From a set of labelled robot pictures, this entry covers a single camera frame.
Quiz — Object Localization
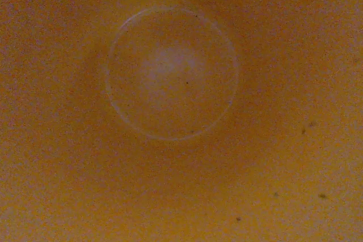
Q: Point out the yellow mug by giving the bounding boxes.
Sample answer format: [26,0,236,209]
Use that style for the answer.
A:
[0,0,363,242]

